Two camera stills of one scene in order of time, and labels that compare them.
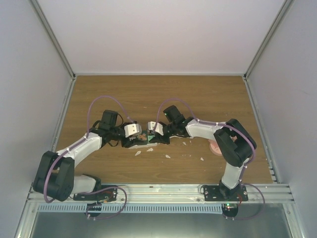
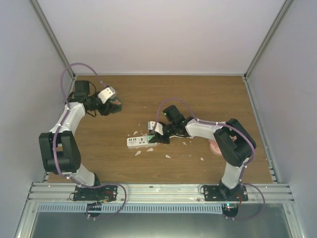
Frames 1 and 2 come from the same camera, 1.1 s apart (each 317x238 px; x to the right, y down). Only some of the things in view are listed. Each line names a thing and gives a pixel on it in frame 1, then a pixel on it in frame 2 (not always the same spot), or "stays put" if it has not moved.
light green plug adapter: (149, 137) stays put
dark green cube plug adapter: (142, 138) to (116, 105)
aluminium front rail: (178, 194) stays put
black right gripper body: (167, 140) stays put
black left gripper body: (126, 144) to (104, 111)
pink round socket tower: (214, 147) stays put
